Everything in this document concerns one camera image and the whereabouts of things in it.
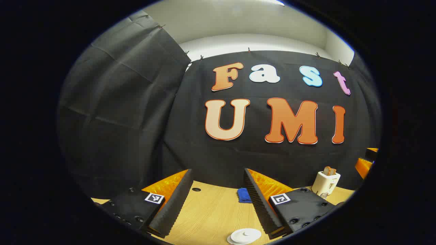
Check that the white toaster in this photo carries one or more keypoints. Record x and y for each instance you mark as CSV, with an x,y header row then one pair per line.
x,y
323,185

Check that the black backdrop cloth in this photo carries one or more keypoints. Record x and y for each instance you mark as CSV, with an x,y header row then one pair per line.
x,y
143,119

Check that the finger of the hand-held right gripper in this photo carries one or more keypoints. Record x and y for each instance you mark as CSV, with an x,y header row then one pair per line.
x,y
362,166

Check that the bread slice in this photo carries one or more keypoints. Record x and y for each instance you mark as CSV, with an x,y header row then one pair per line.
x,y
329,170

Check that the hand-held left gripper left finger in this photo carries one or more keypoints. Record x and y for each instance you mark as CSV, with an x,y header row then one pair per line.
x,y
172,207

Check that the blue cloth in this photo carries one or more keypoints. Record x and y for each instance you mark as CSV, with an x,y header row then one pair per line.
x,y
243,195

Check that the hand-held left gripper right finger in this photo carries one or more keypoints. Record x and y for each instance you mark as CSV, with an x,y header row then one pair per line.
x,y
262,207

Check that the ceiling light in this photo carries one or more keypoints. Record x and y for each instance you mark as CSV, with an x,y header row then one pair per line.
x,y
277,2

